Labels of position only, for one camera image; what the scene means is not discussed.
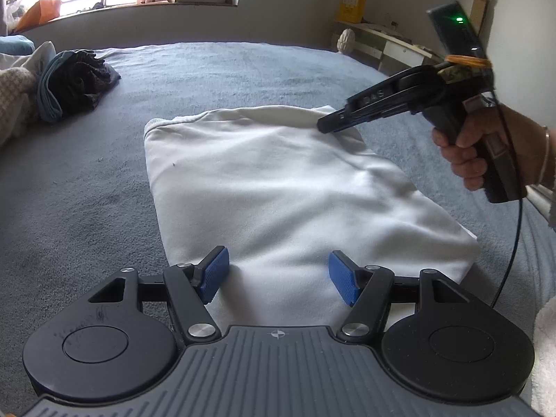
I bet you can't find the white plastic bag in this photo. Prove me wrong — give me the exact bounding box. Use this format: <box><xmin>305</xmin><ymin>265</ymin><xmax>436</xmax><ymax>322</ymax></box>
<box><xmin>3</xmin><ymin>0</ymin><xmax>27</xmax><ymax>32</ymax></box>

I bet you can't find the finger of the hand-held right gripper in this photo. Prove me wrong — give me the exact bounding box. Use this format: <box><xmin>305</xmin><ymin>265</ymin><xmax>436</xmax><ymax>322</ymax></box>
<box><xmin>316</xmin><ymin>90</ymin><xmax>410</xmax><ymax>136</ymax></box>

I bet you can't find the white sweatshirt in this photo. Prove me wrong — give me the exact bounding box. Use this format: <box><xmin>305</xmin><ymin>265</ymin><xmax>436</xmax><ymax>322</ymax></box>
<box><xmin>143</xmin><ymin>103</ymin><xmax>481</xmax><ymax>327</ymax></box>

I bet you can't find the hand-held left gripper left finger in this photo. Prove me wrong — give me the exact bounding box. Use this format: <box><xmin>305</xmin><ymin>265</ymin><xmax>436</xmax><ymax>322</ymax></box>
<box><xmin>88</xmin><ymin>245</ymin><xmax>231</xmax><ymax>345</ymax></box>

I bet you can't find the white desk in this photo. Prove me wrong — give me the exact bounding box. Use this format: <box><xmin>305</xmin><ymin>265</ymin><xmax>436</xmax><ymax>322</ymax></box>
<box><xmin>332</xmin><ymin>19</ymin><xmax>446</xmax><ymax>72</ymax></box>

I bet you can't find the blue pillow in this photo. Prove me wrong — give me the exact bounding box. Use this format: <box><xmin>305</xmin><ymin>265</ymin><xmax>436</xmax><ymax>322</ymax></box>
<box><xmin>0</xmin><ymin>35</ymin><xmax>35</xmax><ymax>55</ymax></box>

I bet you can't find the orange bag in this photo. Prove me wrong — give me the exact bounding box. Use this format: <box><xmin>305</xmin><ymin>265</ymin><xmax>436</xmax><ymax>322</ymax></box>
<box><xmin>13</xmin><ymin>0</ymin><xmax>64</xmax><ymax>34</ymax></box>

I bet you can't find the beige houndstooth garment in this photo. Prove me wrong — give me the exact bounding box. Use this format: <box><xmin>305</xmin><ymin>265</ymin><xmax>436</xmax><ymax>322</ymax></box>
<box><xmin>0</xmin><ymin>67</ymin><xmax>38</xmax><ymax>147</ymax></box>

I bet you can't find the yellow box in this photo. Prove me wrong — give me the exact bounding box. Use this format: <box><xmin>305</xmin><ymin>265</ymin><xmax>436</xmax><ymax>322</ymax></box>
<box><xmin>339</xmin><ymin>0</ymin><xmax>367</xmax><ymax>25</ymax></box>

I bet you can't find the black garment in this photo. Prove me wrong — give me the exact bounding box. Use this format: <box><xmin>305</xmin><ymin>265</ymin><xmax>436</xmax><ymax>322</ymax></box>
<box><xmin>54</xmin><ymin>50</ymin><xmax>122</xmax><ymax>116</ymax></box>

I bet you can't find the long cardboard box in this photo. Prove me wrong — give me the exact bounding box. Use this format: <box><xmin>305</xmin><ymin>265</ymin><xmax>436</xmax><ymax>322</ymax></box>
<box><xmin>471</xmin><ymin>0</ymin><xmax>490</xmax><ymax>38</ymax></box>

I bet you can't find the light blue garment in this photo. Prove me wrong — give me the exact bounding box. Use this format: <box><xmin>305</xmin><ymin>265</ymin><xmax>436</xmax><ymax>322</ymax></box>
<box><xmin>37</xmin><ymin>51</ymin><xmax>79</xmax><ymax>123</ymax></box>

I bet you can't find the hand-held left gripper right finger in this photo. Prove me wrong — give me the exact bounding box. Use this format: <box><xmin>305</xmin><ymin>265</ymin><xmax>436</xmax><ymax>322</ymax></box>
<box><xmin>328</xmin><ymin>250</ymin><xmax>473</xmax><ymax>345</ymax></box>

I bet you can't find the person's right hand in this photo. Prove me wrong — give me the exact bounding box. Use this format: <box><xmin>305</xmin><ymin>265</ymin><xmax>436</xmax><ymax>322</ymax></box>
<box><xmin>431</xmin><ymin>104</ymin><xmax>545</xmax><ymax>192</ymax></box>

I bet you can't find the white fuzzy cloth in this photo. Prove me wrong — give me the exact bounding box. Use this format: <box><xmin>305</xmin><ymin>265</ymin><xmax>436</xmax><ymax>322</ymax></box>
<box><xmin>531</xmin><ymin>299</ymin><xmax>556</xmax><ymax>417</ymax></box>

